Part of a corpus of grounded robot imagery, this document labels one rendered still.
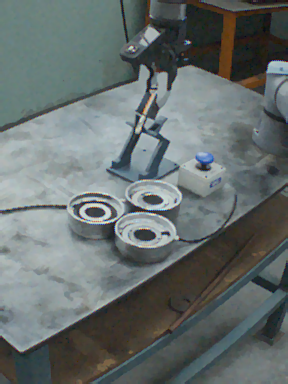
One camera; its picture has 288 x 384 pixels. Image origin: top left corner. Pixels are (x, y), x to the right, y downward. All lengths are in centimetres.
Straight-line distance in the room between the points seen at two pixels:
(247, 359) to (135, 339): 83
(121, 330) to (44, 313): 37
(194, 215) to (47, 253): 31
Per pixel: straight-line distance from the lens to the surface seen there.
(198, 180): 134
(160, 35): 127
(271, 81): 154
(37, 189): 133
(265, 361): 212
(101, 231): 118
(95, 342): 133
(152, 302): 145
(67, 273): 111
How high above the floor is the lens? 150
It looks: 32 degrees down
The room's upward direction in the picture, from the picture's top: 6 degrees clockwise
